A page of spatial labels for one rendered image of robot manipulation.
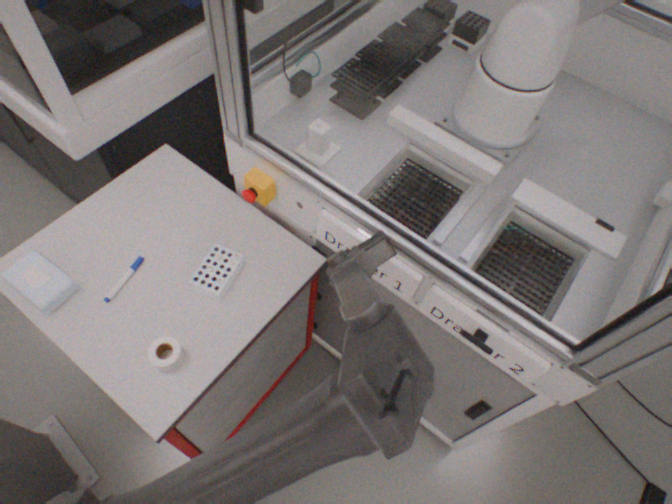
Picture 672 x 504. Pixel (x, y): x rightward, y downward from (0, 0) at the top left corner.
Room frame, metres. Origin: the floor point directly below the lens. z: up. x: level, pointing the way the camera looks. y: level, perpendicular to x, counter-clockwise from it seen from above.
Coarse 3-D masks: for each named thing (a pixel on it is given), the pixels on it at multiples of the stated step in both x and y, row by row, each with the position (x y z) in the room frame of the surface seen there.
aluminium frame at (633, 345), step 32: (224, 0) 0.79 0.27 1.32; (224, 32) 0.80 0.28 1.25; (224, 64) 0.80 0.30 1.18; (224, 96) 0.81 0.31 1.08; (224, 128) 0.82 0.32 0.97; (288, 160) 0.74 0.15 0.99; (320, 192) 0.67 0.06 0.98; (384, 224) 0.60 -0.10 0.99; (416, 256) 0.54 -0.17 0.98; (480, 288) 0.48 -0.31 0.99; (512, 320) 0.42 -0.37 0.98; (640, 320) 0.36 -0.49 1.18; (544, 352) 0.38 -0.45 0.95; (576, 352) 0.37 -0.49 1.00; (608, 352) 0.35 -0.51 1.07; (640, 352) 0.34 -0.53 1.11
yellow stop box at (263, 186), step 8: (256, 168) 0.76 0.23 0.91; (248, 176) 0.73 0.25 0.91; (256, 176) 0.74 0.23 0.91; (264, 176) 0.74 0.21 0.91; (248, 184) 0.73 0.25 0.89; (256, 184) 0.71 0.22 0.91; (264, 184) 0.72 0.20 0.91; (272, 184) 0.73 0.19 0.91; (256, 192) 0.71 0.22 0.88; (264, 192) 0.70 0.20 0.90; (272, 192) 0.73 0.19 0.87; (256, 200) 0.71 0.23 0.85; (264, 200) 0.70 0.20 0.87
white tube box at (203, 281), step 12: (216, 252) 0.57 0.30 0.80; (228, 252) 0.57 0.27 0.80; (204, 264) 0.53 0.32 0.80; (216, 264) 0.54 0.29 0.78; (228, 264) 0.54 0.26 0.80; (240, 264) 0.55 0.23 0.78; (192, 276) 0.49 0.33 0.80; (204, 276) 0.50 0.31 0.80; (216, 276) 0.50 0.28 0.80; (228, 276) 0.51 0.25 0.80; (192, 288) 0.47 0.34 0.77; (204, 288) 0.46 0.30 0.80; (216, 288) 0.48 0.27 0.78; (228, 288) 0.49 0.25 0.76
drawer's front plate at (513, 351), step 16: (432, 288) 0.50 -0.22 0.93; (432, 304) 0.48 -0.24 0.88; (448, 304) 0.47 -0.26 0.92; (464, 304) 0.47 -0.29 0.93; (464, 320) 0.44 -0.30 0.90; (480, 320) 0.44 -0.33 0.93; (496, 336) 0.41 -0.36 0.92; (480, 352) 0.41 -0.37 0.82; (496, 352) 0.40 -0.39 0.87; (512, 352) 0.39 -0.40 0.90; (528, 352) 0.38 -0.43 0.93; (528, 368) 0.36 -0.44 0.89; (544, 368) 0.36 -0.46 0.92
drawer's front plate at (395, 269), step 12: (324, 216) 0.64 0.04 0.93; (324, 228) 0.64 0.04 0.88; (336, 228) 0.62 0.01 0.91; (348, 228) 0.62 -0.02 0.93; (324, 240) 0.64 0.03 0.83; (336, 240) 0.62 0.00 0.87; (348, 240) 0.60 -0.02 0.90; (360, 240) 0.59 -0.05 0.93; (384, 264) 0.55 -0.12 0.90; (396, 264) 0.54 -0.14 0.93; (372, 276) 0.56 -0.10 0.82; (384, 276) 0.55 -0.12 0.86; (396, 276) 0.53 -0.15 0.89; (408, 276) 0.52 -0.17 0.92; (420, 276) 0.52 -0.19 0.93; (408, 288) 0.51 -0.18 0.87; (408, 300) 0.51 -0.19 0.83
